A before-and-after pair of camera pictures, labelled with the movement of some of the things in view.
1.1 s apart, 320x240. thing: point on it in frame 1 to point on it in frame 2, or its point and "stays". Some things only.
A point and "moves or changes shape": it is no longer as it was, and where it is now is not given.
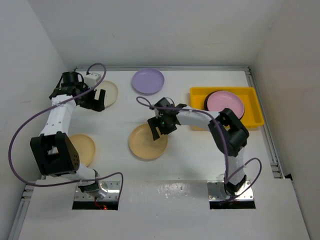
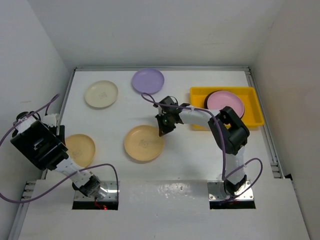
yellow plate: (142, 143) moves or changes shape
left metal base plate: (113, 193) stays
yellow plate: (85, 147) stays
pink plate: (220, 100) stays
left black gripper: (95, 105) to (61, 137)
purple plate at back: (147, 81) stays
